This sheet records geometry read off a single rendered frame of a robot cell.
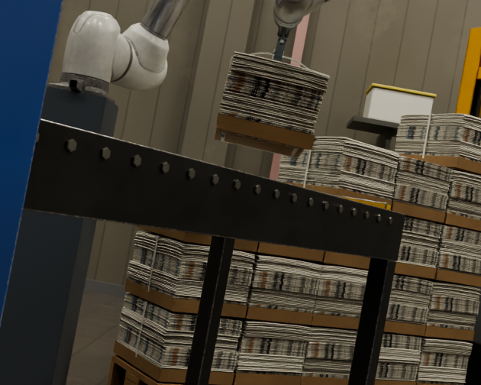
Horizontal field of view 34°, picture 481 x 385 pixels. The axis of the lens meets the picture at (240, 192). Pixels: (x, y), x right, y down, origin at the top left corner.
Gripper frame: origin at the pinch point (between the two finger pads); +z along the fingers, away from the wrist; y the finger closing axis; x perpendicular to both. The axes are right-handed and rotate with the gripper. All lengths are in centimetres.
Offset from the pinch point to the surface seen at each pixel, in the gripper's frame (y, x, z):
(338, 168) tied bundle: 31, 31, 43
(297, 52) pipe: -80, 20, 285
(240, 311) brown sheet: 88, 6, 30
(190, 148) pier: -1, -38, 289
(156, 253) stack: 74, -26, 31
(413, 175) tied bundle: 24, 63, 62
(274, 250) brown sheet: 65, 14, 33
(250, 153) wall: -8, 3, 301
